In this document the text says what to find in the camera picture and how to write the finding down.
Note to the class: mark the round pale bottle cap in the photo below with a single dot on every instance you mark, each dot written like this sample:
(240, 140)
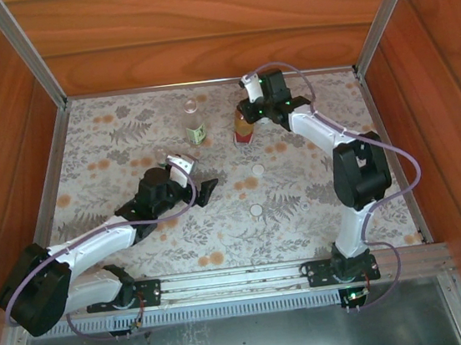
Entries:
(256, 210)

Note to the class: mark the clear bottle dark green label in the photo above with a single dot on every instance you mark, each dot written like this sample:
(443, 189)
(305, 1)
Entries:
(196, 134)

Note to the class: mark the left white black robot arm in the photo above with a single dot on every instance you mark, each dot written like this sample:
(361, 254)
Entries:
(96, 243)

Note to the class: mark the galvanised metal sheet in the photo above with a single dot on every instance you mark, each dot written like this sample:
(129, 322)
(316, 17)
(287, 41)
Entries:
(277, 343)

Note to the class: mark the small circuit board green light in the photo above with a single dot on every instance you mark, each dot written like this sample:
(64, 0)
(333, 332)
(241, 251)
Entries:
(355, 296)

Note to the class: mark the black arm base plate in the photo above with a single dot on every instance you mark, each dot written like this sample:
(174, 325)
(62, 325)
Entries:
(151, 296)
(316, 273)

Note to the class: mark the aluminium table edge strip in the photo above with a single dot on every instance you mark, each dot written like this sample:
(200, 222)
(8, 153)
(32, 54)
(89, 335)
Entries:
(48, 182)
(386, 140)
(203, 83)

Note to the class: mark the aluminium slotted rail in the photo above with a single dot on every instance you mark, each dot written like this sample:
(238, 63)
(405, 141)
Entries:
(231, 279)

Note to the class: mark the orange tea bottle red label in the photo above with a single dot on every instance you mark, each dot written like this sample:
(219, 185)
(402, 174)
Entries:
(244, 133)

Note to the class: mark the wide white bottle cap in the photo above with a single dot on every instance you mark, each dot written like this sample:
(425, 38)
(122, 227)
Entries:
(259, 169)

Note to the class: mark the floral patterned tablecloth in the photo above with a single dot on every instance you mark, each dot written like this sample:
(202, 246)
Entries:
(123, 118)

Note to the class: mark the aluminium corner post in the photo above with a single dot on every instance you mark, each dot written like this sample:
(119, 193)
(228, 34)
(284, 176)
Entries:
(385, 10)
(27, 54)

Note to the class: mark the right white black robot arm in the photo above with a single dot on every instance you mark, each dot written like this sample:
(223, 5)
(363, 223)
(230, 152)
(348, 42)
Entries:
(317, 128)

